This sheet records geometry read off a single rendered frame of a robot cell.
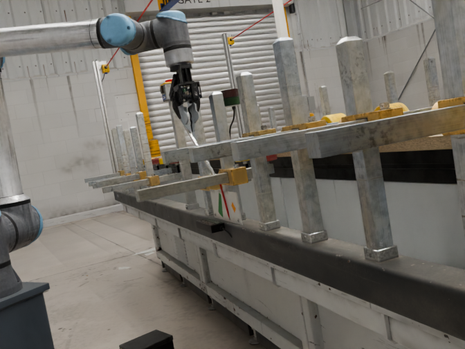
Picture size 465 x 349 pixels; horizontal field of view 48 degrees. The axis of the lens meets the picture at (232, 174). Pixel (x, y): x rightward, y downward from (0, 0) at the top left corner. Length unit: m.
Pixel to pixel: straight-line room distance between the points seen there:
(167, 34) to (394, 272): 1.06
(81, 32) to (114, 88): 7.81
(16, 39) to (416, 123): 1.33
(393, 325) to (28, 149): 8.34
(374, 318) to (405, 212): 0.27
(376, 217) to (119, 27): 0.94
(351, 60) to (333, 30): 10.78
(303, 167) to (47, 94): 8.20
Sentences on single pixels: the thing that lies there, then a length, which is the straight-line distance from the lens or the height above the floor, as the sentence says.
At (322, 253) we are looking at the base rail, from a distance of 1.14.
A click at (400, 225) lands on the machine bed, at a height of 0.70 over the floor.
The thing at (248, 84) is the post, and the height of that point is 1.10.
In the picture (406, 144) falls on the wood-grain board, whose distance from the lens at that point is 1.20.
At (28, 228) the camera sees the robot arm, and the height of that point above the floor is 0.78.
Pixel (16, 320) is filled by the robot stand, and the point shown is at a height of 0.52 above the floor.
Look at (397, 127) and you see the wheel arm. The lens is 0.65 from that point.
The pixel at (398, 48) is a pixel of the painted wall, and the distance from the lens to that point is 11.12.
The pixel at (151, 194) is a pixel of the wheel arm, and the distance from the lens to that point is 1.55.
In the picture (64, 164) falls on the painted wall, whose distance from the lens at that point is 9.17.
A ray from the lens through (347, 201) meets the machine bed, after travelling 1.46.
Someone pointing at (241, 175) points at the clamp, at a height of 0.85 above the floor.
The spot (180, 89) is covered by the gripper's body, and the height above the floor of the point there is 1.14.
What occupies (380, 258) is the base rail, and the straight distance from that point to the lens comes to 1.00.
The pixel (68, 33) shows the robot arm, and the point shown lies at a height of 1.35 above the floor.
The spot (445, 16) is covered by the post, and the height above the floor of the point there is 1.08.
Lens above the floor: 0.97
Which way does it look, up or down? 4 degrees down
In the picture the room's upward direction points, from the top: 10 degrees counter-clockwise
